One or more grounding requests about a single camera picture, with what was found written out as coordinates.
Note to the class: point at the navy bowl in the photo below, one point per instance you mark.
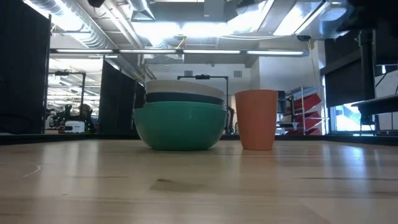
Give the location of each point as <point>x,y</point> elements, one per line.
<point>183,98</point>

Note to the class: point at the green bowl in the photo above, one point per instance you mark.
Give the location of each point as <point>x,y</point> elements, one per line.
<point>180,130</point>

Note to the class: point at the white bowl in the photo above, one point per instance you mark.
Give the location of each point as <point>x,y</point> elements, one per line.
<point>183,86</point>

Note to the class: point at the black background robot arm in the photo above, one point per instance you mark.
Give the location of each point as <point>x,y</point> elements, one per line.
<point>230,119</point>
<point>60,118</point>

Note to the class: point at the dark grey shelf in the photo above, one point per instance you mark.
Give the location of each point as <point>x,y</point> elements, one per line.
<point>377,104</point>

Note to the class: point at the orange plastic cup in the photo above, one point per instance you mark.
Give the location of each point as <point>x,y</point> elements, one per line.
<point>256,121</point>

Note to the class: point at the long led light bar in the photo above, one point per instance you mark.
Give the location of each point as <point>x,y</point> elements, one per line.
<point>180,51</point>

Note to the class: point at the black partition panel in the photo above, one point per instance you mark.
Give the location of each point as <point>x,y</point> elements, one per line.
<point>119,99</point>
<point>21,68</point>

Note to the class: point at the red bin storage rack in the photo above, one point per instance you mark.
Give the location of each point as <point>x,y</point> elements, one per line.
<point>306,109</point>

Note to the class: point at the person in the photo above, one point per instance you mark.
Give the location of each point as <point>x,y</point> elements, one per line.
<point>85,116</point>

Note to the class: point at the white box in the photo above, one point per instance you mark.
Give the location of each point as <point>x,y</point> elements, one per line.
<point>74,126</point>

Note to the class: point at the black window blind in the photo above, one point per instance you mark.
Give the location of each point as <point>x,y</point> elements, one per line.
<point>342,81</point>

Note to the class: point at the black camera gantry frame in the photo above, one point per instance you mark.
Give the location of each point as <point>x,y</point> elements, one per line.
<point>66,73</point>
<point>203,76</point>

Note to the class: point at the ceiling security camera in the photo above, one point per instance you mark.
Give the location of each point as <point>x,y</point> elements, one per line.
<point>303,38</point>

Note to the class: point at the black table rim frame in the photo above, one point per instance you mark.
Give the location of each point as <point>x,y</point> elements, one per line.
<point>62,138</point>

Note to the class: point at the black rig frame post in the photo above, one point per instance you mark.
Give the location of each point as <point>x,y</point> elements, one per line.
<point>367,62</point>

